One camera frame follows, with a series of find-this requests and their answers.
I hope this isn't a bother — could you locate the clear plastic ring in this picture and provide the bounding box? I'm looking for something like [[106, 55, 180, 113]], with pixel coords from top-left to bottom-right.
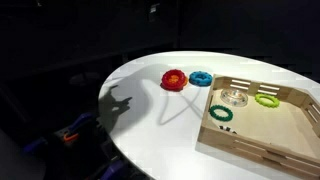
[[220, 87, 249, 108]]

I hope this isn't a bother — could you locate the wooden slatted tray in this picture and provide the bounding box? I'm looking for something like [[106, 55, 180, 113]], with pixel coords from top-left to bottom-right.
[[196, 73, 320, 178]]

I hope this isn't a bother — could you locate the blue plastic part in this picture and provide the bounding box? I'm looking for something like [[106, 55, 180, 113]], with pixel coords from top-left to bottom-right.
[[71, 112, 96, 132]]

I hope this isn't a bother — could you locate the orange clip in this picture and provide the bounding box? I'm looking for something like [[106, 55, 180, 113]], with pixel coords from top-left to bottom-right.
[[63, 132, 80, 143]]

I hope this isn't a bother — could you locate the red ring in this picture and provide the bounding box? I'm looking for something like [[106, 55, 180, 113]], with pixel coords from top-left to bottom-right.
[[161, 68, 189, 92]]

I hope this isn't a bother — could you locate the orange ring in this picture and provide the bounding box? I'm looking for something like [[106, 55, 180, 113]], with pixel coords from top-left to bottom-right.
[[167, 75, 181, 84]]

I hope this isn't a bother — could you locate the blue ring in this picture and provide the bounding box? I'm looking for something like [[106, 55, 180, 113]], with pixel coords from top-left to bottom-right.
[[188, 70, 214, 88]]

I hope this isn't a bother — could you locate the dark green ring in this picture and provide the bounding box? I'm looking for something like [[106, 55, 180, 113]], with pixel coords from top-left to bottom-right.
[[208, 104, 234, 123]]

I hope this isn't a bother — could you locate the lime green ring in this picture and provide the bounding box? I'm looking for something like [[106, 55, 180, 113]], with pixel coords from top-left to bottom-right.
[[254, 93, 281, 109]]

